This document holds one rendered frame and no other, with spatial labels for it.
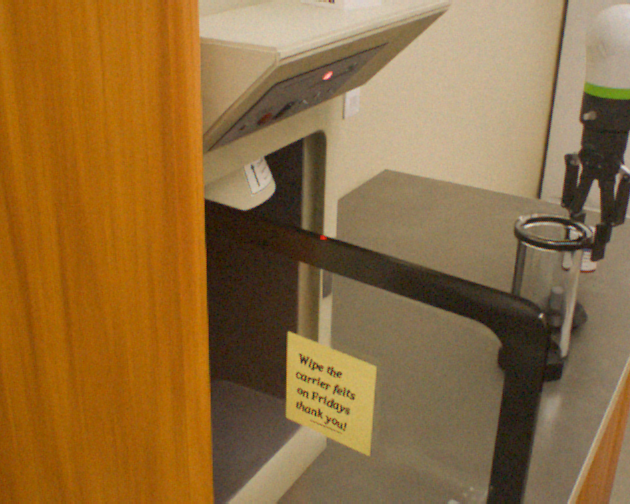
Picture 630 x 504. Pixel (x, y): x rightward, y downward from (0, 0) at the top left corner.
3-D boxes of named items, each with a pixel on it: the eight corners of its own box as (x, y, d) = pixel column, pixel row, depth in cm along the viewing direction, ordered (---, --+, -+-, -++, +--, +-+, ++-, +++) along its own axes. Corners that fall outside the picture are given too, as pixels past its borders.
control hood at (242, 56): (145, 164, 64) (137, 29, 60) (343, 82, 90) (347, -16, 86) (275, 194, 59) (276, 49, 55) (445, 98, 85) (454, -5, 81)
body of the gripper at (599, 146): (571, 123, 143) (563, 175, 147) (614, 136, 137) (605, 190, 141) (598, 117, 147) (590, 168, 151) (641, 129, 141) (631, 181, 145)
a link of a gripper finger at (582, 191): (592, 162, 143) (585, 158, 144) (569, 216, 150) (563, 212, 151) (605, 158, 146) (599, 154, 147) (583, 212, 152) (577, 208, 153)
